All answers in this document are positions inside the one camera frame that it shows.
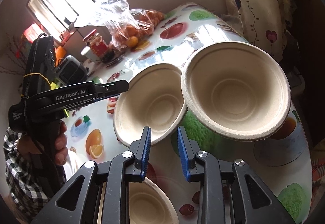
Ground beige paper bowl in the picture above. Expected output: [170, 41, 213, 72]
[113, 63, 187, 146]
[129, 178, 179, 224]
[181, 41, 291, 141]

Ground white paper plate front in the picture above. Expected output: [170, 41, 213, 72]
[63, 150, 83, 181]

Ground left plaid sleeve forearm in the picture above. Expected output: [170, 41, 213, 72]
[3, 128, 49, 223]

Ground left hand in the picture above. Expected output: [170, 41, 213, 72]
[17, 121, 68, 166]

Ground red labelled glass jar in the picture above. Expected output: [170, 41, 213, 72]
[83, 30, 115, 63]

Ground white round tub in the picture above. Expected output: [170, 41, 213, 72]
[81, 46, 100, 63]

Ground small grey space heater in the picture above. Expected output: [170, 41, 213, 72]
[56, 55, 88, 85]

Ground orange box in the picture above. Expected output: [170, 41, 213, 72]
[55, 46, 67, 66]

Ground fruit print tablecloth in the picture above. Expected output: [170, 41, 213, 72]
[66, 3, 312, 223]

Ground dried twig branches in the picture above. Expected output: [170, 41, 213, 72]
[1, 32, 30, 76]

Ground plastic bag of oranges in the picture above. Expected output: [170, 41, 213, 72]
[74, 0, 165, 50]

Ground red colourful gift bag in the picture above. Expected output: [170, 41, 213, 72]
[21, 23, 43, 43]

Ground patterned cream curtain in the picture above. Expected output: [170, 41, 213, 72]
[212, 0, 303, 62]

